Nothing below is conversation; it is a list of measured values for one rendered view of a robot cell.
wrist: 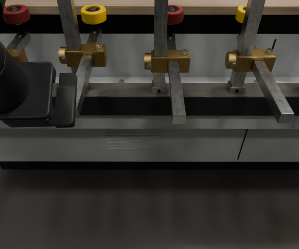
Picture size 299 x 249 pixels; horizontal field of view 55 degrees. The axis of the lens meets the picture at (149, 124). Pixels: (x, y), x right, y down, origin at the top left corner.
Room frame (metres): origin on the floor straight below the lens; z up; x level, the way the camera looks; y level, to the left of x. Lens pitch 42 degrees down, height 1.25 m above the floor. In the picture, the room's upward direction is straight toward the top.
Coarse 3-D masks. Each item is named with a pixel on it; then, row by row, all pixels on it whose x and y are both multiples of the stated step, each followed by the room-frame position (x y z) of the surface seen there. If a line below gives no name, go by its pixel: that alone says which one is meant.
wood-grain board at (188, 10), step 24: (24, 0) 1.01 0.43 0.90; (48, 0) 1.01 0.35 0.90; (96, 0) 1.01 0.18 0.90; (120, 0) 1.02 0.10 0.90; (144, 0) 1.02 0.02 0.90; (168, 0) 1.02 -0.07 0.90; (192, 0) 1.02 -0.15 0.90; (216, 0) 1.02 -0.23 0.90; (240, 0) 1.02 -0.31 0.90; (288, 0) 1.02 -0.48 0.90
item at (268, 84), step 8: (240, 32) 0.94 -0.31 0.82; (256, 48) 0.82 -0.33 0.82; (256, 64) 0.73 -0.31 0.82; (264, 64) 0.73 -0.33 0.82; (256, 72) 0.70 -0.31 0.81; (264, 72) 0.68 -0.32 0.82; (264, 80) 0.64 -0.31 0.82; (272, 80) 0.64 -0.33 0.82; (264, 88) 0.63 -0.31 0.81; (272, 88) 0.61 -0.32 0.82; (272, 96) 0.57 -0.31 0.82; (280, 96) 0.57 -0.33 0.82; (272, 104) 0.56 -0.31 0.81; (280, 104) 0.54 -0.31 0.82; (288, 104) 0.54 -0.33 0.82; (272, 112) 0.55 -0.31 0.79; (280, 112) 0.51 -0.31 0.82; (288, 112) 0.51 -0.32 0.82; (280, 120) 0.51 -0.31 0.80; (288, 120) 0.51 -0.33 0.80
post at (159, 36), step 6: (156, 0) 0.76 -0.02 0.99; (162, 0) 0.76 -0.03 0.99; (156, 6) 0.76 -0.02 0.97; (162, 6) 0.76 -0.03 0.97; (156, 12) 0.76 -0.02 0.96; (162, 12) 0.76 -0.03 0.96; (156, 18) 0.76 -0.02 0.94; (162, 18) 0.76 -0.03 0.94; (156, 24) 0.76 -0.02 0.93; (162, 24) 0.76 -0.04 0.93; (156, 30) 0.76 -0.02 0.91; (162, 30) 0.76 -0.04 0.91; (156, 36) 0.76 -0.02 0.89; (162, 36) 0.76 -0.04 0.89; (156, 42) 0.76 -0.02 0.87; (162, 42) 0.76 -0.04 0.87; (156, 48) 0.76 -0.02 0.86; (162, 48) 0.76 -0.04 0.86; (156, 54) 0.76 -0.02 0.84; (162, 54) 0.76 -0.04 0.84; (156, 78) 0.76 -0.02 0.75; (162, 78) 0.76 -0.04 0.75; (156, 84) 0.76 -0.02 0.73; (162, 84) 0.76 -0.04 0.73
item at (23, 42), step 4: (24, 32) 0.93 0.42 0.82; (28, 32) 0.94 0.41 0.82; (16, 36) 0.90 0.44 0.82; (20, 36) 0.90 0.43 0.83; (24, 36) 0.90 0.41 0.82; (28, 36) 0.93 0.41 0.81; (12, 40) 0.87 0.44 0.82; (16, 40) 0.87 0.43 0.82; (20, 40) 0.87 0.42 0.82; (24, 40) 0.89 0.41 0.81; (28, 40) 0.92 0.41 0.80; (12, 44) 0.84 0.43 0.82; (16, 44) 0.84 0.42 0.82; (20, 44) 0.86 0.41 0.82; (24, 44) 0.88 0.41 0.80
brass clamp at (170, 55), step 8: (144, 56) 0.77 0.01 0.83; (152, 56) 0.76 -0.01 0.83; (168, 56) 0.76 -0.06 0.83; (176, 56) 0.76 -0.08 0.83; (184, 56) 0.76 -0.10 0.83; (144, 64) 0.75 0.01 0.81; (152, 64) 0.75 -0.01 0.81; (160, 64) 0.75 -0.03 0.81; (184, 64) 0.75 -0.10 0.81; (152, 72) 0.75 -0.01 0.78; (160, 72) 0.75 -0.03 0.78; (184, 72) 0.75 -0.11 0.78
